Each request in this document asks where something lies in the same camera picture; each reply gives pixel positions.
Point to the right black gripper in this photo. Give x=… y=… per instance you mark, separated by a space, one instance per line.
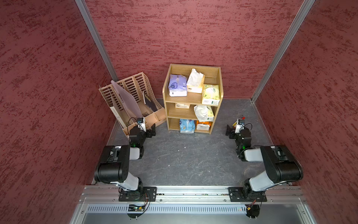
x=232 y=132

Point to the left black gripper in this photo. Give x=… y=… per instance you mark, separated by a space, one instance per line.
x=149 y=134

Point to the white yellow tissue pack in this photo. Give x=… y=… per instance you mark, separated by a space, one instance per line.
x=204 y=113

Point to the small beige tissue box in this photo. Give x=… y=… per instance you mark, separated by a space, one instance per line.
x=182 y=105

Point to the yellow green tissue pack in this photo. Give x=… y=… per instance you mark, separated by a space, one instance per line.
x=211 y=95

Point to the purple tissue pack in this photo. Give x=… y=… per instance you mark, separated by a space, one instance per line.
x=177 y=86

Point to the orange white tissue box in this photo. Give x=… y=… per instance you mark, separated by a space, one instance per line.
x=195 y=82

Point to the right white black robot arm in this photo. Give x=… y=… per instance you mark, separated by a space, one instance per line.
x=280 y=167

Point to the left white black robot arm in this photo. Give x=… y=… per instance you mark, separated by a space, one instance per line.
x=113 y=167

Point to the blue tissue pack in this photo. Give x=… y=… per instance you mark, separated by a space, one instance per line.
x=187 y=126

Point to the wooden three-tier shelf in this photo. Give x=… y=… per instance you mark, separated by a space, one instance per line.
x=213 y=76

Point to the lavender paper folder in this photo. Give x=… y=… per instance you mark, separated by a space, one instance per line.
x=128 y=101

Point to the wooden slotted desk organizer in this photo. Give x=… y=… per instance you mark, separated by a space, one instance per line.
x=140 y=88

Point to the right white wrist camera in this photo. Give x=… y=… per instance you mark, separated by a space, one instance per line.
x=239 y=124

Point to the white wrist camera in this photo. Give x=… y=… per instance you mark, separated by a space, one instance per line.
x=141 y=123
x=239 y=124

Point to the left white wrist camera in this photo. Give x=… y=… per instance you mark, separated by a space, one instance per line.
x=141 y=123

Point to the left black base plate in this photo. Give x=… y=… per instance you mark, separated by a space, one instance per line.
x=143 y=194

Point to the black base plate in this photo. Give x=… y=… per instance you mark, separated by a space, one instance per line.
x=245 y=195
x=143 y=194

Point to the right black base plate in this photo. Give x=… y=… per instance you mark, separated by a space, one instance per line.
x=245 y=195

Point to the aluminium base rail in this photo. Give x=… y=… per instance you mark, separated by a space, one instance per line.
x=280 y=194

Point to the left corner aluminium post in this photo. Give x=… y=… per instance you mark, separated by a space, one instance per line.
x=85 y=13

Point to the corner aluminium post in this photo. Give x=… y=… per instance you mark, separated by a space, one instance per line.
x=293 y=29
x=85 y=13

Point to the right corner aluminium post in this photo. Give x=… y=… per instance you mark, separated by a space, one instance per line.
x=293 y=29

